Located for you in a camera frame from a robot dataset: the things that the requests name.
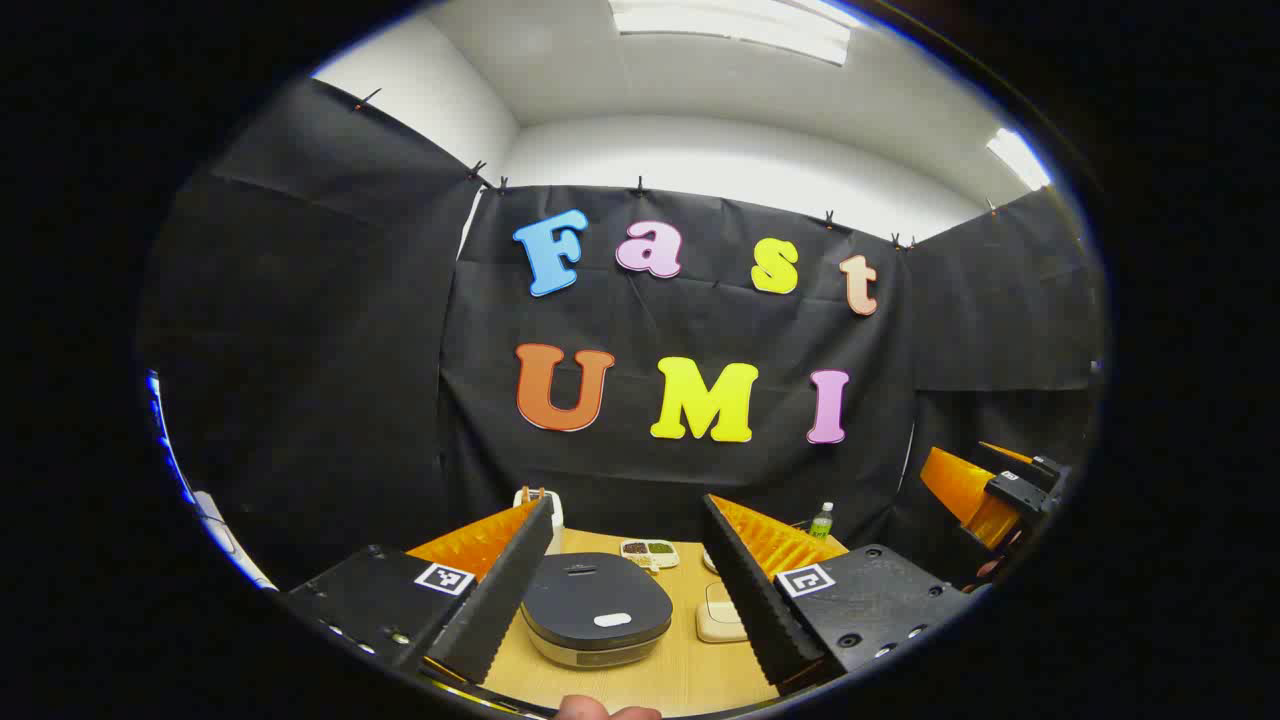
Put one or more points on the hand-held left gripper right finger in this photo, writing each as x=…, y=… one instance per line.
x=760, y=610

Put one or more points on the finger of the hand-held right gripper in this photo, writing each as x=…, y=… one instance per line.
x=960, y=490
x=1030, y=462

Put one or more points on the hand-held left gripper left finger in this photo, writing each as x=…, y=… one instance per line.
x=500, y=600

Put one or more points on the clear rice container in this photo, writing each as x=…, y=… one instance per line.
x=715, y=620

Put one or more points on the dark grey rice cooker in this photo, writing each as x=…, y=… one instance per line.
x=590, y=595

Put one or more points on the white utensil holder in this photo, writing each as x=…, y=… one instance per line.
x=556, y=520

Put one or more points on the green drink bottle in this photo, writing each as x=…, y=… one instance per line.
x=822, y=522

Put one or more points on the white divided grain dish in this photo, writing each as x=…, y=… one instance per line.
x=650, y=550

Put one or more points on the black backdrop cloth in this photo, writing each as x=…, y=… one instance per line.
x=350, y=350

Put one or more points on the white side table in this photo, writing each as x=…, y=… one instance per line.
x=215, y=520

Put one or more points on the small ceiling light panel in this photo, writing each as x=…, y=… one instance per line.
x=1018, y=158

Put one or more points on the large ceiling light panel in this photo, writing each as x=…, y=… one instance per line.
x=730, y=30

